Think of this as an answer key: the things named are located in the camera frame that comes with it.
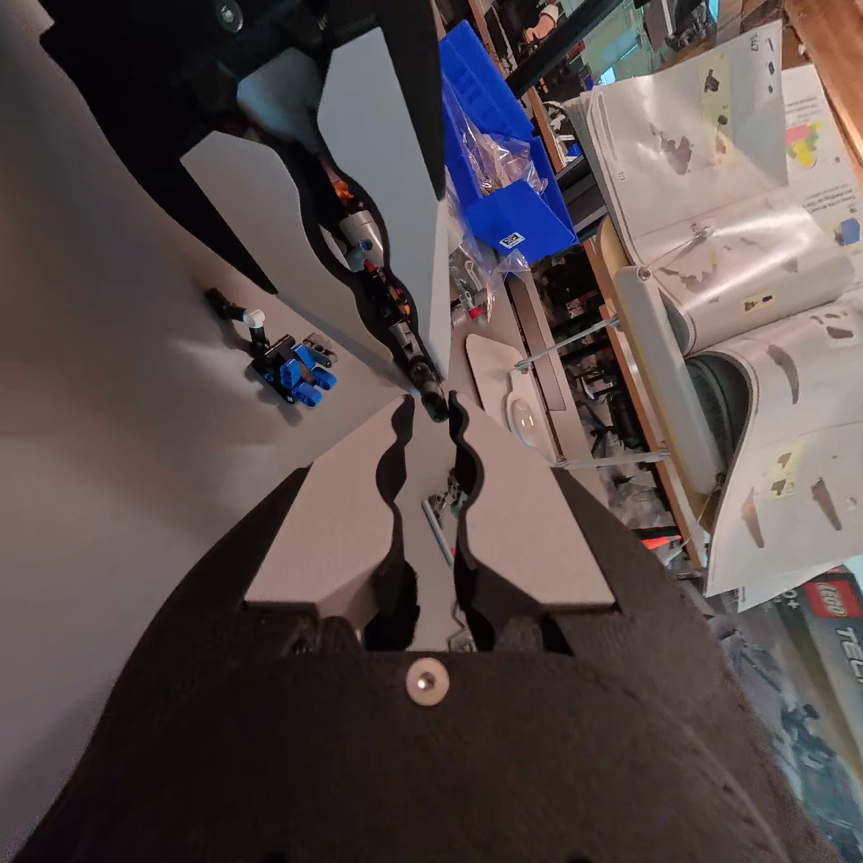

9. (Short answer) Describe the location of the black metal pole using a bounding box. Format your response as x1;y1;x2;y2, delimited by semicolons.
504;0;624;95

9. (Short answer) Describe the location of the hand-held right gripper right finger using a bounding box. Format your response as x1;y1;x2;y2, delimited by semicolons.
446;390;618;653

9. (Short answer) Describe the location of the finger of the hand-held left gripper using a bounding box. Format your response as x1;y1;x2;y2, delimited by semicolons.
316;27;453;384
178;130;417;399

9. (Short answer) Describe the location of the large lego vehicle model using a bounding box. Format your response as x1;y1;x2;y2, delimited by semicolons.
329;172;439;378

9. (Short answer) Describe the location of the white book stand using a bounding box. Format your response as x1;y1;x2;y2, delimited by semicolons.
465;219;725;564

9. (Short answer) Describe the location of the lego set box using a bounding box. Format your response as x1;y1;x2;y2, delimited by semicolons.
735;566;863;863

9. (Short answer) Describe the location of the blue and black lego subassembly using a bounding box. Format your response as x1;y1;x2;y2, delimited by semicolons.
204;288;338;409

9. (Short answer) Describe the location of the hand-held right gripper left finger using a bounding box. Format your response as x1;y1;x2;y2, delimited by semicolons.
243;394;422;651

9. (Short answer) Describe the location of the blue storage bin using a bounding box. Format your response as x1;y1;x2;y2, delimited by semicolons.
438;20;579;265

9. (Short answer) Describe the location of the clear plastic bag of parts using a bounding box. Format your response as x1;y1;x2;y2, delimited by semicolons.
448;229;534;325
448;101;547;200

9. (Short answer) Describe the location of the small dark grey lego connector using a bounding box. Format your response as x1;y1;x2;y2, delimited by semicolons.
413;374;451;424

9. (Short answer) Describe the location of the open lego instruction booklet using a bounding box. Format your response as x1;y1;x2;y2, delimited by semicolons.
563;20;863;611

